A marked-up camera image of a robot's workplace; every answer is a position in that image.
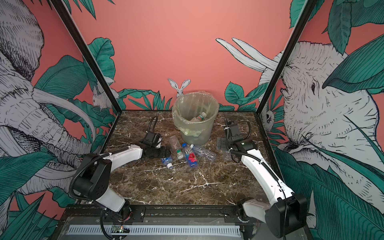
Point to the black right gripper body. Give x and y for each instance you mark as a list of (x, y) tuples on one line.
[(225, 144)]

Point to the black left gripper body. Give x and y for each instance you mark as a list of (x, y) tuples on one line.
[(159, 152)]

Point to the small blue label bottle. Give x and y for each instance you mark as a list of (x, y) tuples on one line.
[(168, 162)]

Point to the clear square green-label bottle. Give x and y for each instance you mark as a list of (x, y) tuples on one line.
[(176, 147)]

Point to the red green label bottle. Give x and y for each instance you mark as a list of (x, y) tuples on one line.
[(201, 117)]

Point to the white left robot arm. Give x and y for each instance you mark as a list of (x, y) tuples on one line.
[(91, 180)]

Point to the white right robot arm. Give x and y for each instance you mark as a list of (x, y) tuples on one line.
[(286, 210)]

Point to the grey mesh waste bin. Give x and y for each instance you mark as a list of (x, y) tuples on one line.
[(195, 115)]

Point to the yellow-green bin liner bag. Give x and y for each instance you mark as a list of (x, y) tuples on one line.
[(195, 105)]

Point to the crumpled clear white-cap bottle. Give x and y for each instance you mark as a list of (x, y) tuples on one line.
[(203, 152)]

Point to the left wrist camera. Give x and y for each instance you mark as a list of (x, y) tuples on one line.
[(152, 140)]

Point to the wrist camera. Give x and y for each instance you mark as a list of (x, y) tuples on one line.
[(152, 140), (233, 133)]

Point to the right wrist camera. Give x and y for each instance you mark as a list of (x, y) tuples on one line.
[(233, 133)]

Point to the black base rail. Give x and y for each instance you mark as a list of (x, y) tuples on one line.
[(137, 213)]

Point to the white slotted cable duct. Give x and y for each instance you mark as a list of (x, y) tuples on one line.
[(152, 230)]

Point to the black right frame post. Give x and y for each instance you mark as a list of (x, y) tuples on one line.
[(297, 31)]

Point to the black frame post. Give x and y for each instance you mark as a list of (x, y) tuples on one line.
[(297, 31), (66, 18)]

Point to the black left frame post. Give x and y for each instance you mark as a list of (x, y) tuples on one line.
[(66, 18)]

